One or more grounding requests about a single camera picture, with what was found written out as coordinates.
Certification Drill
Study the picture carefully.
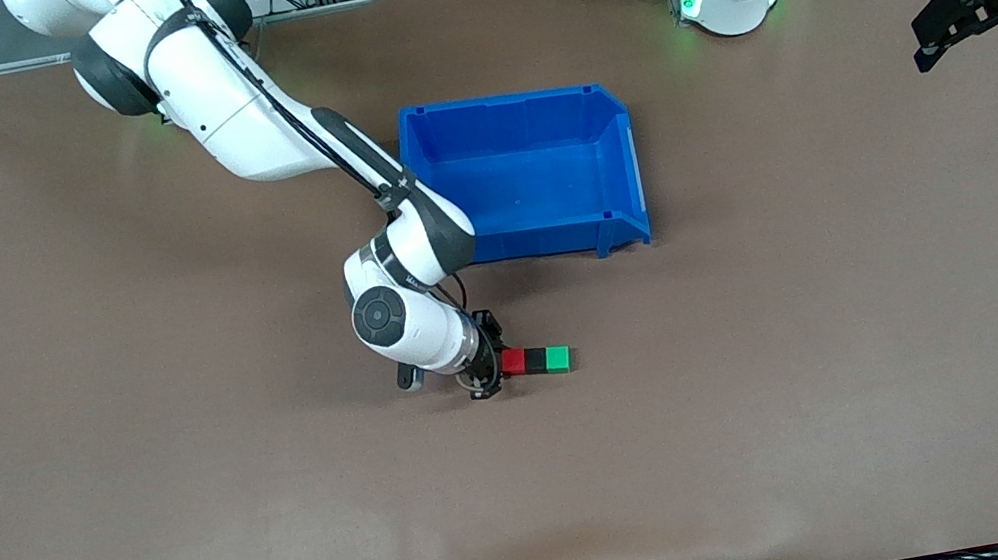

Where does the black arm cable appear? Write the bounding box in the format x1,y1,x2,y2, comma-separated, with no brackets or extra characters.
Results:
168,0,471,362

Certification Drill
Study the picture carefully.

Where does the brown table cover sheet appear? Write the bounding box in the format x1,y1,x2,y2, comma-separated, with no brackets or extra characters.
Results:
0,0,998,560

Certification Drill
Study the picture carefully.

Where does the blue plastic storage bin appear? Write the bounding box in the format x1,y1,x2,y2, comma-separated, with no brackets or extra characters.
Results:
392,71,655,290

